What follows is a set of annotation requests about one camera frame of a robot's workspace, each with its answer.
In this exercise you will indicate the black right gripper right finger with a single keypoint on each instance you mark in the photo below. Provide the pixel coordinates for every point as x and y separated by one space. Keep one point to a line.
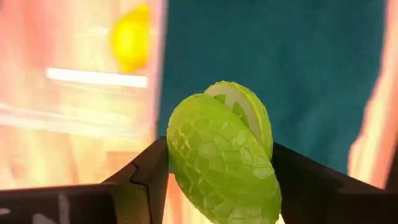
326 202

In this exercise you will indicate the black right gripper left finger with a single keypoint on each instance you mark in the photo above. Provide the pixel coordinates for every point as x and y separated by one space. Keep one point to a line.
93 205

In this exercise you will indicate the green toy lime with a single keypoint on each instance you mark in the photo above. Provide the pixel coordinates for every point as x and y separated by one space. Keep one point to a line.
217 161

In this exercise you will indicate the yellow toy lemon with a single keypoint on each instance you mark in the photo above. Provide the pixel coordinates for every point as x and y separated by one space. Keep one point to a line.
130 37

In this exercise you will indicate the clear plastic tupperware container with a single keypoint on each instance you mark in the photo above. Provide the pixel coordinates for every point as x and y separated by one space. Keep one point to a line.
77 102

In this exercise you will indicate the dark teal cloth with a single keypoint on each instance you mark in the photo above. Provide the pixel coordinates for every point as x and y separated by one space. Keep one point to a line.
280 62

